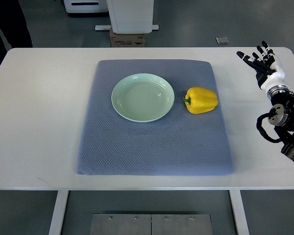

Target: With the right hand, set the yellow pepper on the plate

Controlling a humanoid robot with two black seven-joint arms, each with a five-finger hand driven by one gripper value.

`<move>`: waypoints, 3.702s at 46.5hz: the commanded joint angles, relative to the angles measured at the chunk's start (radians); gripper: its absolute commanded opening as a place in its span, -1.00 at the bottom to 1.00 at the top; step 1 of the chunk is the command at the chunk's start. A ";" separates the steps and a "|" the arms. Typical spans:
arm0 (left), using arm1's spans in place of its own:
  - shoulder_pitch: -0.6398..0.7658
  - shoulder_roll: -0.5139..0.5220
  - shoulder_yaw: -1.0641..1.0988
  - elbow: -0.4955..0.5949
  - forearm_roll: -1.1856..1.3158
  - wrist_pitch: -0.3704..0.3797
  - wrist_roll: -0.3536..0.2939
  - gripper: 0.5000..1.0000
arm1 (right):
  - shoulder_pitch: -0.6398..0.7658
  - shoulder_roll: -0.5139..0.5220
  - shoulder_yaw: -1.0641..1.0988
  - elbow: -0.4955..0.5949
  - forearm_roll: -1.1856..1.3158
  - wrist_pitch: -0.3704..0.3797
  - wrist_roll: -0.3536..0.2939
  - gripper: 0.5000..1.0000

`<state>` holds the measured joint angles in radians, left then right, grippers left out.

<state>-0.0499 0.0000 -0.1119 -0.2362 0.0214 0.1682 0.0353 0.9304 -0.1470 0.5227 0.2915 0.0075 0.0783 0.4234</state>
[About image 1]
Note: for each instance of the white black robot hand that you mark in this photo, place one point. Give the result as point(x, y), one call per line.
point(270, 74)

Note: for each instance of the yellow bell pepper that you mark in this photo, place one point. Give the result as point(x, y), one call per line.
point(200, 100)

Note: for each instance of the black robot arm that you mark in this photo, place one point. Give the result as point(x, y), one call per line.
point(281, 116)

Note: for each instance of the small grey floor plate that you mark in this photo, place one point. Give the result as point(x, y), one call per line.
point(222, 40)

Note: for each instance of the light green plate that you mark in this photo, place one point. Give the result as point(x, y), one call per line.
point(142, 97)

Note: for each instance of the blue grey quilted mat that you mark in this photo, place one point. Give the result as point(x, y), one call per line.
point(178, 144)

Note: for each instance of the white table right leg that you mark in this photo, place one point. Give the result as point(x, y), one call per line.
point(239, 212)

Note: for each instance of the white table leg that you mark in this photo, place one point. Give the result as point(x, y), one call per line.
point(239, 212)
point(58, 212)

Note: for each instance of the brown cardboard box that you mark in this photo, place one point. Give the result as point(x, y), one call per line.
point(126, 40)

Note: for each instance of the white machine with slot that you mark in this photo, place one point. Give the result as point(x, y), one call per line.
point(85, 6)

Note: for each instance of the white table left leg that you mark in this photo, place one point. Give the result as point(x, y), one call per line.
point(58, 212)

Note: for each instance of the person in dark clothing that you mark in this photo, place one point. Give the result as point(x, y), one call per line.
point(14, 27)

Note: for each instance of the grey metal base plate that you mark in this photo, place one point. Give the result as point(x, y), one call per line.
point(151, 224)

